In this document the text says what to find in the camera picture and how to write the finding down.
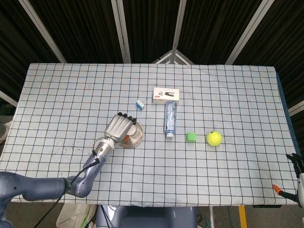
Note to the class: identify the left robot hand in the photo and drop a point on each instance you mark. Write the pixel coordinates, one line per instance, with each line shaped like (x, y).
(117, 128)

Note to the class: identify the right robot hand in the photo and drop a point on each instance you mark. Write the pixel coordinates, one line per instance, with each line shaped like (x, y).
(301, 183)

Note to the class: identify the round metal plate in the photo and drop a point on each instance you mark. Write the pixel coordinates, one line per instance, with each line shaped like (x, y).
(133, 143)

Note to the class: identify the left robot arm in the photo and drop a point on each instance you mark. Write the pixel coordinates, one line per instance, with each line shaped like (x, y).
(42, 187)

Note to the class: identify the blue and white eraser block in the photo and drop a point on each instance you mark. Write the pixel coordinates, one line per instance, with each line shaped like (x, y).
(140, 105)

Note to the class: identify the clear plastic water bottle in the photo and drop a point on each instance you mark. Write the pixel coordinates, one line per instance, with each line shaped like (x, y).
(170, 118)

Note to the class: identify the white cardboard product box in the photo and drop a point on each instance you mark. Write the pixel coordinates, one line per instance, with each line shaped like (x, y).
(166, 95)

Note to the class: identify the green cube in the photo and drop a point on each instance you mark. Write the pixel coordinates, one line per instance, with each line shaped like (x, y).
(191, 137)

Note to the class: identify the checked light blue tablecloth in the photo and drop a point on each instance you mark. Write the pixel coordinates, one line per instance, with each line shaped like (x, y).
(190, 171)

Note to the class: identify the blue table side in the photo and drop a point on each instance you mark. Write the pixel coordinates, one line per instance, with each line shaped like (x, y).
(285, 99)

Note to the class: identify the blue-grey robot torso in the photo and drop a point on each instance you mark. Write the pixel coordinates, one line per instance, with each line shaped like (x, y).
(147, 218)

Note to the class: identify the metal table leg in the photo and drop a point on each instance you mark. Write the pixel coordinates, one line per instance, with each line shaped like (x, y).
(211, 218)

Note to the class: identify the yellow tennis ball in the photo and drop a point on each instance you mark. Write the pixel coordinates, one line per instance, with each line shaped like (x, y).
(214, 139)

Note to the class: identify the white frame rail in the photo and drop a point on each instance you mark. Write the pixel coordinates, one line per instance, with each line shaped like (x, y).
(8, 98)
(297, 108)

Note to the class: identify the white triangular frame brace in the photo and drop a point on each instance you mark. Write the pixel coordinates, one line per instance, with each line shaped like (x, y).
(166, 57)

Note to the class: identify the white frame post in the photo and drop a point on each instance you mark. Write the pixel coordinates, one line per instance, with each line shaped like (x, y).
(249, 33)
(179, 23)
(121, 31)
(42, 28)

